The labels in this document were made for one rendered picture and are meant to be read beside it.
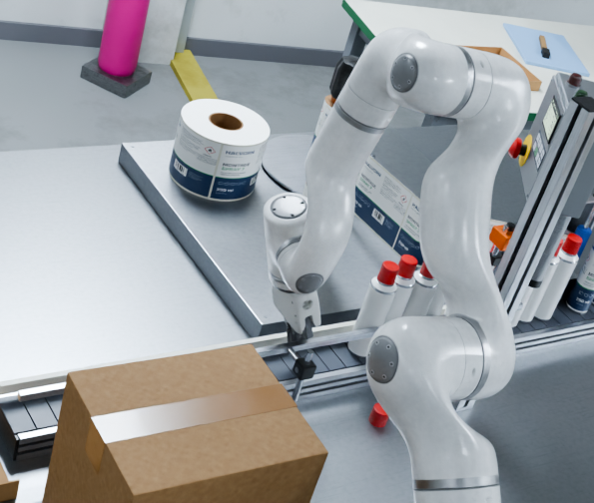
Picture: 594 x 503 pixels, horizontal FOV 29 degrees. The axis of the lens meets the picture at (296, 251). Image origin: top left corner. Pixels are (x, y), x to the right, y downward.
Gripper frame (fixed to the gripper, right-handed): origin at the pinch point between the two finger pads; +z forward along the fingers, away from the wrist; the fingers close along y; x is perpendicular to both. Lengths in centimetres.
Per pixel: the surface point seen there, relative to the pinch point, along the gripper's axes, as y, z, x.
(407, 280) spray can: -1.2, -2.5, -23.5
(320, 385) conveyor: -5.5, 9.6, -1.5
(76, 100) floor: 247, 114, -36
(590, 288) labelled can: -2, 25, -71
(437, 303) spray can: -1.9, 7.0, -30.3
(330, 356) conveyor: -0.8, 9.2, -6.6
